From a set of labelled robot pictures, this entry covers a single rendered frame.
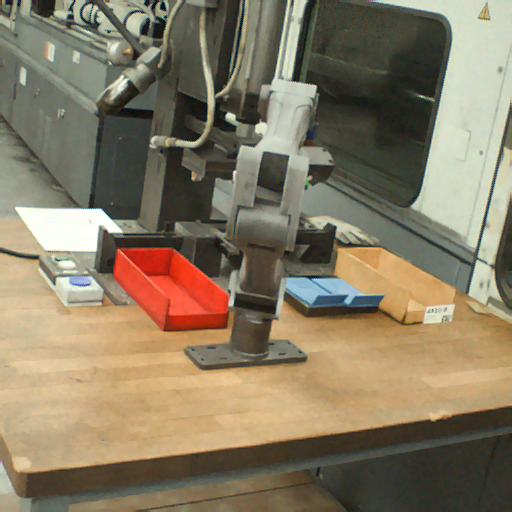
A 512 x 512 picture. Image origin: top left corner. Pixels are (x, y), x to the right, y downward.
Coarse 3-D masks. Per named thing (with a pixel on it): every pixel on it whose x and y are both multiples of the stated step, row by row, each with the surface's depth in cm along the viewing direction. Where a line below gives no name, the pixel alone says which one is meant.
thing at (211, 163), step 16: (192, 128) 186; (224, 128) 180; (240, 128) 173; (224, 144) 173; (240, 144) 168; (256, 144) 169; (192, 160) 171; (208, 160) 167; (224, 160) 169; (192, 176) 176; (208, 176) 168; (224, 176) 170
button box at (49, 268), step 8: (0, 248) 169; (24, 256) 168; (32, 256) 168; (40, 256) 163; (48, 256) 163; (72, 256) 165; (40, 264) 162; (48, 264) 159; (56, 264) 160; (40, 272) 162; (48, 272) 158; (56, 272) 156; (64, 272) 157; (72, 272) 157; (80, 272) 158; (48, 280) 158
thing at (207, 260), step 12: (192, 240) 173; (180, 252) 178; (192, 252) 173; (204, 252) 173; (216, 252) 175; (240, 252) 184; (204, 264) 174; (216, 264) 176; (240, 264) 184; (216, 276) 177
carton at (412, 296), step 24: (336, 264) 187; (360, 264) 180; (384, 264) 191; (408, 264) 184; (360, 288) 180; (384, 288) 173; (408, 288) 184; (432, 288) 178; (384, 312) 173; (408, 312) 168; (432, 312) 171
